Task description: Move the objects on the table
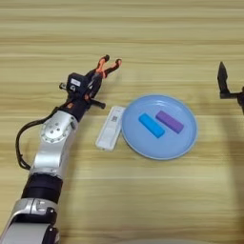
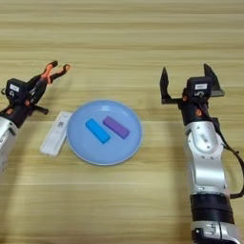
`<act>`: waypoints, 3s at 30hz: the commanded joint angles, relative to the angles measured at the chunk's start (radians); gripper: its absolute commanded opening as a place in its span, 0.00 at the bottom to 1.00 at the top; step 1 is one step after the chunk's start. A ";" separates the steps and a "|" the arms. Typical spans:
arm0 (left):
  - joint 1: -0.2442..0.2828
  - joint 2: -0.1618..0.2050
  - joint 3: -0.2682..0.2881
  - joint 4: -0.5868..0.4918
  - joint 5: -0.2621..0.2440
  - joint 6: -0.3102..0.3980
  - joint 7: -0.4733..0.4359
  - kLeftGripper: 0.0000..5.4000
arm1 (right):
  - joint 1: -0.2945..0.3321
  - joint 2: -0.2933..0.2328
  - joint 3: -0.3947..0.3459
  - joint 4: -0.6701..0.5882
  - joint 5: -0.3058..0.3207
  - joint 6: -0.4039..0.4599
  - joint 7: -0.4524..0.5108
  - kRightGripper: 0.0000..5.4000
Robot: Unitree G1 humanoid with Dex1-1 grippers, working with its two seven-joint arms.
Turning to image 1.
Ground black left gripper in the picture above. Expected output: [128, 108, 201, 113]
[58, 70, 108, 123]

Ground left black box white label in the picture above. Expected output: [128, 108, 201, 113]
[67, 71, 91, 96]

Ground white rectangular remote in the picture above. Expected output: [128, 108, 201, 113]
[94, 105, 127, 153]

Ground purple rectangular block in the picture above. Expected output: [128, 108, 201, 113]
[154, 110, 185, 134]

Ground orange black pliers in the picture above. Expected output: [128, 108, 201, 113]
[90, 54, 123, 93]

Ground blue rectangular block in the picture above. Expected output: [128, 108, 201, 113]
[137, 112, 166, 139]

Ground light blue round plate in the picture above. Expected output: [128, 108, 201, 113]
[121, 93, 198, 161]

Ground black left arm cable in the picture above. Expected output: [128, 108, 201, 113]
[15, 106, 70, 171]

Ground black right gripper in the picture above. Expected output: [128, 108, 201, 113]
[216, 61, 244, 115]

